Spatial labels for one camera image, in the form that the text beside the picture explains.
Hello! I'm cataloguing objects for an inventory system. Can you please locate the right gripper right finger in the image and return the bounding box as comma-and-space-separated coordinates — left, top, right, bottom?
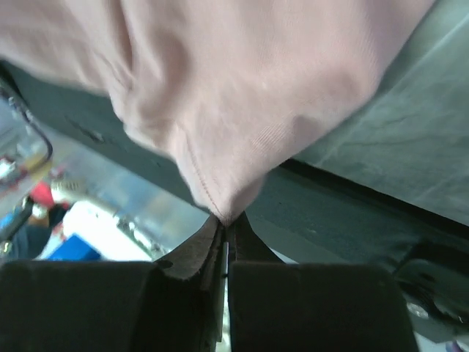
226, 215, 418, 352

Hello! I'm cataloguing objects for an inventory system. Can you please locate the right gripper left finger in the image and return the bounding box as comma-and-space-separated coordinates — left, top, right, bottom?
1, 216, 224, 351

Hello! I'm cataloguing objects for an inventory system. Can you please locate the dusty pink t shirt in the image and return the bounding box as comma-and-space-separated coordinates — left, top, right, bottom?
1, 1, 432, 223

